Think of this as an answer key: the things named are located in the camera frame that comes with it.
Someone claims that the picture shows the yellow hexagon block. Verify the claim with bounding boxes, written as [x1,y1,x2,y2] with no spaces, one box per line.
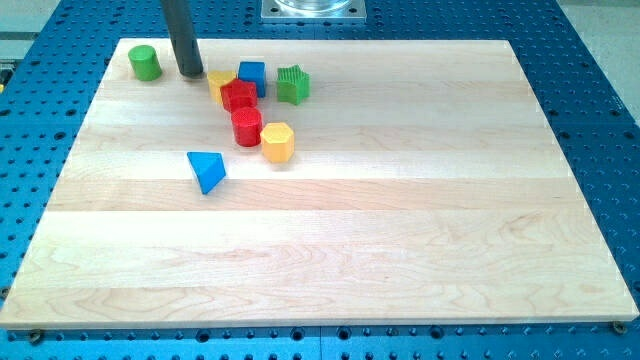
[260,122,295,163]

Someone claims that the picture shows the light wooden board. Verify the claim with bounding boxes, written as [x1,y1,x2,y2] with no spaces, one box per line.
[1,38,638,330]

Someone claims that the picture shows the red cylinder block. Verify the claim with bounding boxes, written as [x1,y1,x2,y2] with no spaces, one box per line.
[231,107,263,147]

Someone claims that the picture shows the green star block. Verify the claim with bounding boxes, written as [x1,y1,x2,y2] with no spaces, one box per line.
[276,65,310,105]

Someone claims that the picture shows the blue triangle block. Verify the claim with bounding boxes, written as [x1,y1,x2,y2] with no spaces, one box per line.
[187,152,226,195]

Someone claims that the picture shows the red star block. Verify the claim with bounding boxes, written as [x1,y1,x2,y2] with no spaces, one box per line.
[220,79,258,113]

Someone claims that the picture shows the blue cube block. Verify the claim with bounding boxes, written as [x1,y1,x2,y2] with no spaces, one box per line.
[238,61,267,98]

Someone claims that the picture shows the yellow heart block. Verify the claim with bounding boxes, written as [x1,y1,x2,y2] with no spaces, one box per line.
[207,70,237,105]

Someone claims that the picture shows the green cylinder block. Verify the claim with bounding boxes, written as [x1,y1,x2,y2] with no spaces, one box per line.
[128,45,162,81]

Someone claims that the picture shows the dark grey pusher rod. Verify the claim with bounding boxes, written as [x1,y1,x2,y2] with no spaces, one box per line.
[160,0,204,79]

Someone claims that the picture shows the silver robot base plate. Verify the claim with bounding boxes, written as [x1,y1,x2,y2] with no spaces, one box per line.
[260,0,367,23]

